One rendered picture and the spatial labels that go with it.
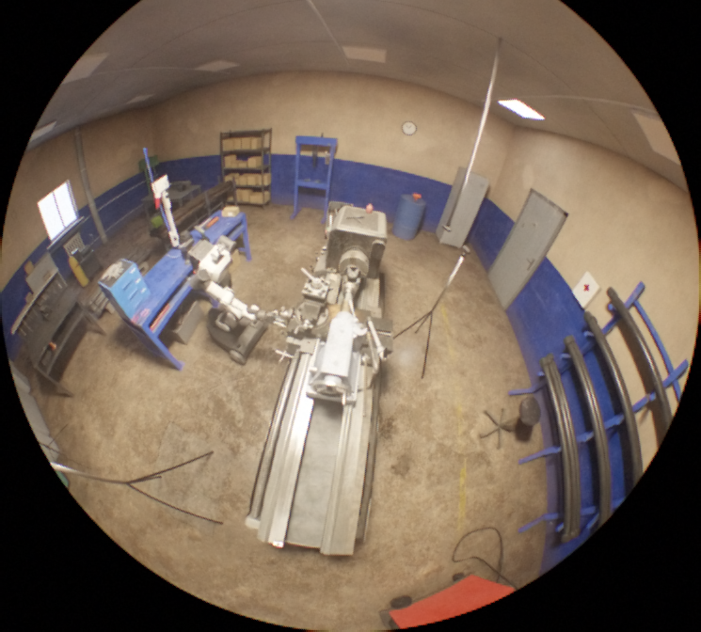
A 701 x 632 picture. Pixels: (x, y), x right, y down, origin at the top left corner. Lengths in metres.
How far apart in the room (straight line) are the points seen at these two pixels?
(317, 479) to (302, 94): 5.75
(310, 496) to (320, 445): 0.36
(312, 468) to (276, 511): 0.37
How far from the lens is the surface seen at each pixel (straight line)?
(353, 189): 5.17
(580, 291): 3.33
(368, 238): 1.88
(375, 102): 4.96
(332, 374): 1.16
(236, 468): 2.34
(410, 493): 2.42
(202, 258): 1.82
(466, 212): 5.10
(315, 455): 1.49
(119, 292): 2.23
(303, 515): 1.54
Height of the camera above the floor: 2.21
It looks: 42 degrees down
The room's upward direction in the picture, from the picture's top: 11 degrees clockwise
